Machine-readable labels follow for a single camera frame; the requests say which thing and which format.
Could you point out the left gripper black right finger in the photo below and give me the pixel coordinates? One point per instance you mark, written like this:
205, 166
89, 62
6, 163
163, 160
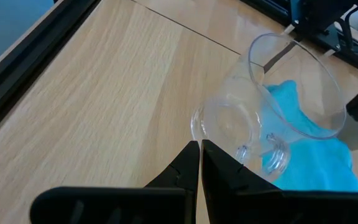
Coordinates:
225, 180

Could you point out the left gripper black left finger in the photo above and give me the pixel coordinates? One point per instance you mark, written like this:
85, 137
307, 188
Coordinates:
182, 174

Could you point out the clear glass mug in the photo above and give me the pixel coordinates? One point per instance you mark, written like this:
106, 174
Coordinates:
225, 118

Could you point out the teal folded cloth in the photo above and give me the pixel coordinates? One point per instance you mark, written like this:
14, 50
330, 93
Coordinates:
315, 161

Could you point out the black aluminium table frame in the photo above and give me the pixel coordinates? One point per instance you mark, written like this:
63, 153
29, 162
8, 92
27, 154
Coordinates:
42, 46

